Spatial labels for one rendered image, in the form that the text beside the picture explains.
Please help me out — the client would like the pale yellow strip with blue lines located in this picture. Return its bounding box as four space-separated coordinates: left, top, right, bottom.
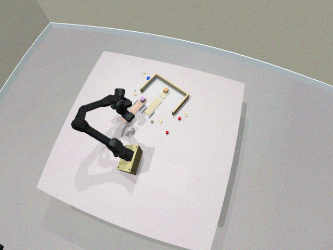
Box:
144 99 161 116

